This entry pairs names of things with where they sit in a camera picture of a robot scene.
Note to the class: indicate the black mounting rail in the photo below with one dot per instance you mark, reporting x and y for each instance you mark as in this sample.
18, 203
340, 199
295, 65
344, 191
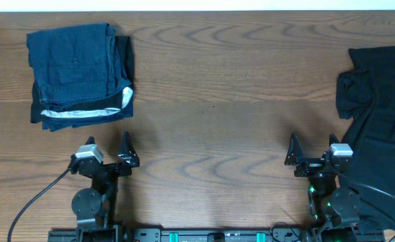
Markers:
159, 235

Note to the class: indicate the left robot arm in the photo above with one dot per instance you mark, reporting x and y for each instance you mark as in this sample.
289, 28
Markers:
94, 207

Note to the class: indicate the blue denim shorts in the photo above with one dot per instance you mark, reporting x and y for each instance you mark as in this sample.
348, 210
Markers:
77, 64

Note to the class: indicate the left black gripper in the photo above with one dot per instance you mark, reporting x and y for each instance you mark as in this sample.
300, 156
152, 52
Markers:
130, 163

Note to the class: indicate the black garment pile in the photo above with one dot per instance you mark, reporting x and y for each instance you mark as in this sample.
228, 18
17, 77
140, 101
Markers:
366, 95

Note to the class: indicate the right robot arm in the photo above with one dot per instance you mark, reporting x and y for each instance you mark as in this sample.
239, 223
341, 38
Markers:
335, 209

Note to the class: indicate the folded black shorts white trim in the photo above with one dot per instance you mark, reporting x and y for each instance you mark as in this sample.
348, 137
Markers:
104, 110

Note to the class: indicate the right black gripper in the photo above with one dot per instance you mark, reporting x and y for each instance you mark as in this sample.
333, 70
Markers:
296, 156

